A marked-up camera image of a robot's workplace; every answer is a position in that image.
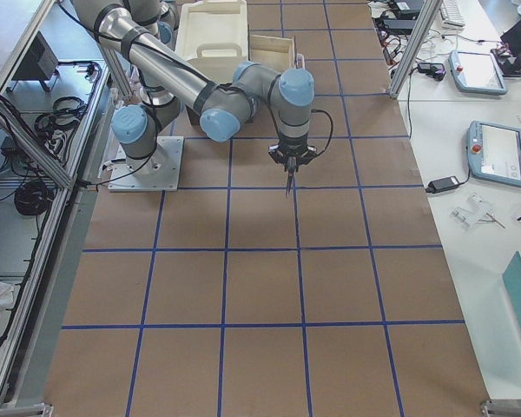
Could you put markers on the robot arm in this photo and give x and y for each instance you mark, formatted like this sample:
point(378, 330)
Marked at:
point(128, 27)

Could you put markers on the white drawer handle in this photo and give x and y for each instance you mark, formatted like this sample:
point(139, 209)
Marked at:
point(299, 61)

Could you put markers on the white plastic tray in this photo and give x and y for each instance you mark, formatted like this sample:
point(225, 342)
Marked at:
point(213, 37)

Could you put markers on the aluminium frame post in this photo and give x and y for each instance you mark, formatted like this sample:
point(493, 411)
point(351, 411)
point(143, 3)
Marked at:
point(420, 31)

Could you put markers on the light wooden drawer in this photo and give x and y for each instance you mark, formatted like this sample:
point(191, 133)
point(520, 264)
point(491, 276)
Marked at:
point(277, 53)

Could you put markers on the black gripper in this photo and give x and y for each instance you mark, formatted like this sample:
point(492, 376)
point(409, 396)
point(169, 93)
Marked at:
point(291, 146)

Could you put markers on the blue teach pendant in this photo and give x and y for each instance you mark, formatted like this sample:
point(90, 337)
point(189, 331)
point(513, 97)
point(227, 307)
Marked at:
point(477, 73)
point(494, 152)

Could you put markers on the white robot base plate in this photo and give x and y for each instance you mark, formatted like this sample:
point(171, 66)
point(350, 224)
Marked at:
point(161, 171)

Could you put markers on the black power brick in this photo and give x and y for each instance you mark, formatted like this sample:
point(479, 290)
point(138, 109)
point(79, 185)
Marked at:
point(443, 184)

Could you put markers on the blue teach pendant near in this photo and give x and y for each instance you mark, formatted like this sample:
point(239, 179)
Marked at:
point(494, 152)

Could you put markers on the blue teach pendant far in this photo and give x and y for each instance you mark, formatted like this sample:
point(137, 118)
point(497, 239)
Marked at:
point(477, 73)

